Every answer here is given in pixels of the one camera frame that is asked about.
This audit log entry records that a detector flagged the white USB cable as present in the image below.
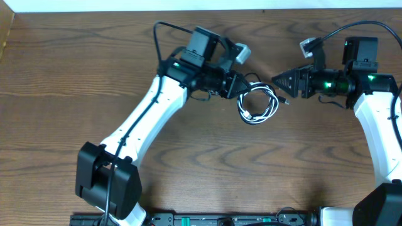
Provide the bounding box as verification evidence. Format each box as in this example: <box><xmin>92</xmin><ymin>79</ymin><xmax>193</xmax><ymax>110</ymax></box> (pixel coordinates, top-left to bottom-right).
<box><xmin>237</xmin><ymin>82</ymin><xmax>280</xmax><ymax>124</ymax></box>

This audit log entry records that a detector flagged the black USB cable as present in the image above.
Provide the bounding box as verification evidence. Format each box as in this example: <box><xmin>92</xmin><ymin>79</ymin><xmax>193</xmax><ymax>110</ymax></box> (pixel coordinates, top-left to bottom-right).
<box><xmin>236</xmin><ymin>72</ymin><xmax>290</xmax><ymax>126</ymax></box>

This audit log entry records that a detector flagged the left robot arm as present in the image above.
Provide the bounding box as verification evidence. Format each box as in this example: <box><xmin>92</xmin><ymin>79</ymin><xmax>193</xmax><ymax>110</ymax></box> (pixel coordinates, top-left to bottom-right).
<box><xmin>75</xmin><ymin>27</ymin><xmax>251</xmax><ymax>225</ymax></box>

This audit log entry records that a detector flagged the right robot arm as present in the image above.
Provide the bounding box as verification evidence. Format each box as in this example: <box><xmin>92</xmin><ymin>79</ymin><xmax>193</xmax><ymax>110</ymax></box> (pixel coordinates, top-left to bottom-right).
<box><xmin>272</xmin><ymin>37</ymin><xmax>401</xmax><ymax>225</ymax></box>

